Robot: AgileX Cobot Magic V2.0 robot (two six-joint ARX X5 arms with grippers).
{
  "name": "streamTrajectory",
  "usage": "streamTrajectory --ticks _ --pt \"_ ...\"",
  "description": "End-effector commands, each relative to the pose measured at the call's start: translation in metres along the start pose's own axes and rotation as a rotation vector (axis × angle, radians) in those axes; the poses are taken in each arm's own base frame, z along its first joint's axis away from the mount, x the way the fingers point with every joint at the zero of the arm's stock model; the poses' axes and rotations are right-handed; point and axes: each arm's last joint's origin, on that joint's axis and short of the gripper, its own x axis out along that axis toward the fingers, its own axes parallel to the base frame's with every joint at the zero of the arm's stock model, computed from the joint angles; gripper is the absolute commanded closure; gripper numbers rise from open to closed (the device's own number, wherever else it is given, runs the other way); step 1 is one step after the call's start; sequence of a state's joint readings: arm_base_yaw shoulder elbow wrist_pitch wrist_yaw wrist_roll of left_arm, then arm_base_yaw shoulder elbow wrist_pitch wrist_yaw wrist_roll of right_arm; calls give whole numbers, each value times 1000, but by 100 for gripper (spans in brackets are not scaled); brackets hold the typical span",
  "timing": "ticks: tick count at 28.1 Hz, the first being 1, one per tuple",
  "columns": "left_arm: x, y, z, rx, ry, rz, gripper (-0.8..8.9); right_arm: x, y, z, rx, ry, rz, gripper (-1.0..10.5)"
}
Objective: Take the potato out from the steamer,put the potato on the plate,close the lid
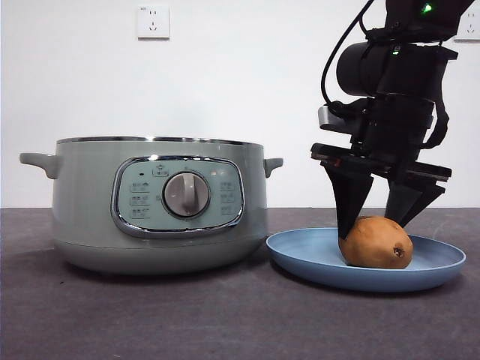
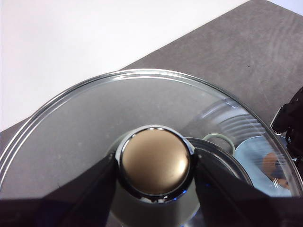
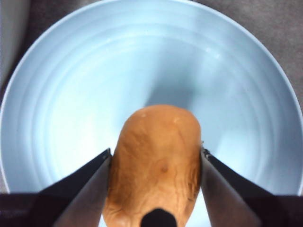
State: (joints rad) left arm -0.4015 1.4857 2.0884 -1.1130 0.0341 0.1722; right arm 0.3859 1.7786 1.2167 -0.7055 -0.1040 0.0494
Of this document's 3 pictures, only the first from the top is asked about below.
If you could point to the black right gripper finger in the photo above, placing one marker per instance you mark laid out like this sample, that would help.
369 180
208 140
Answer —
348 198
410 200

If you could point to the brown potato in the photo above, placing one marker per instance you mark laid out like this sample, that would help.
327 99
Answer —
375 243

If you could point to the blue round plate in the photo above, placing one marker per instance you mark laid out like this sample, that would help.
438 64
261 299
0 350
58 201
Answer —
307 255

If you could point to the pale green electric steamer pot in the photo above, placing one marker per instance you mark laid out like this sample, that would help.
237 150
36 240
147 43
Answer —
86 210

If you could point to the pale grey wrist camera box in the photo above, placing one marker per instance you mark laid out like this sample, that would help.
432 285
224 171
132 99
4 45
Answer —
330 118

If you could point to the white wall socket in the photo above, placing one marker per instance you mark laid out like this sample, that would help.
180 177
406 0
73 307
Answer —
153 23
472 30

